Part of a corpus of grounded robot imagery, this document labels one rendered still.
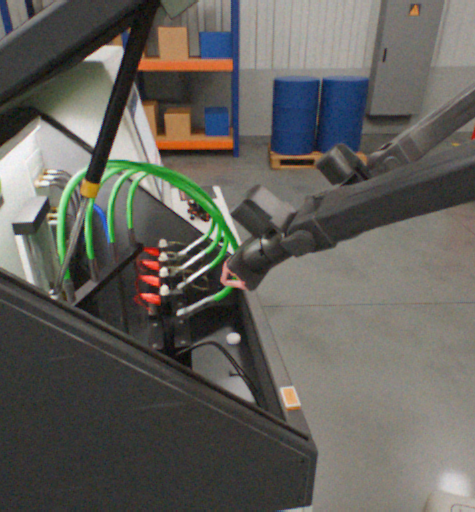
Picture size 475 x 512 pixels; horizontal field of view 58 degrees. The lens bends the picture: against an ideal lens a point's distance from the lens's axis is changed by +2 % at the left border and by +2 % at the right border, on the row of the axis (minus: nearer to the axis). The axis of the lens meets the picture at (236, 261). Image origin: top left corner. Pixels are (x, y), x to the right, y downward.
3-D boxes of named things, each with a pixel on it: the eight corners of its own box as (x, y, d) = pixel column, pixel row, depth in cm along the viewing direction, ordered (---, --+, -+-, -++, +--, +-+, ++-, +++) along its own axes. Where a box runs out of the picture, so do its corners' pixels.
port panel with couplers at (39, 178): (68, 280, 110) (40, 161, 95) (54, 281, 110) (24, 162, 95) (76, 256, 121) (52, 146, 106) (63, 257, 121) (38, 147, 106)
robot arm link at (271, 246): (304, 255, 65) (315, 232, 69) (272, 226, 64) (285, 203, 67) (277, 271, 70) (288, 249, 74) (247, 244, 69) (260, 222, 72)
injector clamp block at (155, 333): (194, 392, 106) (191, 344, 98) (153, 397, 104) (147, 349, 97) (185, 312, 135) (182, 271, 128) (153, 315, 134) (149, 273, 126)
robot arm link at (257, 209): (318, 249, 59) (338, 209, 64) (258, 194, 57) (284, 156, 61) (270, 273, 69) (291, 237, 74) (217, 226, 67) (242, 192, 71)
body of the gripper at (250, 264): (223, 267, 73) (247, 250, 67) (251, 234, 79) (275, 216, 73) (249, 293, 74) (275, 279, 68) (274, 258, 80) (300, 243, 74)
